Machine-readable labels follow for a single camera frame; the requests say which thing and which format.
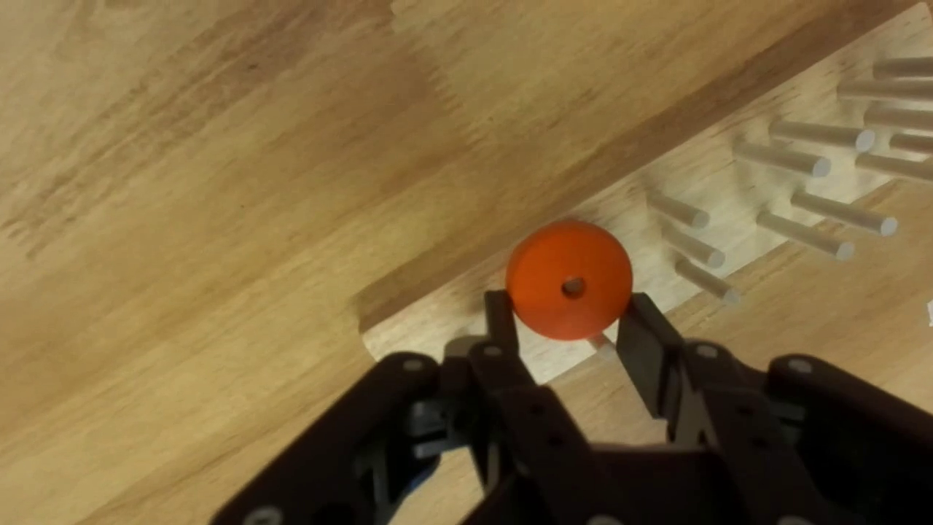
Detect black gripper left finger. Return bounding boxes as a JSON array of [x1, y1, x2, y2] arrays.
[[211, 289, 610, 525]]

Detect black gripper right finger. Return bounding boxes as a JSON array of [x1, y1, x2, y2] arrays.
[[613, 291, 933, 525]]

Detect orange ring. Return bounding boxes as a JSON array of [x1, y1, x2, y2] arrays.
[[505, 219, 635, 345]]

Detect wooden peg board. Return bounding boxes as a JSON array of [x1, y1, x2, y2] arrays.
[[357, 0, 933, 388]]

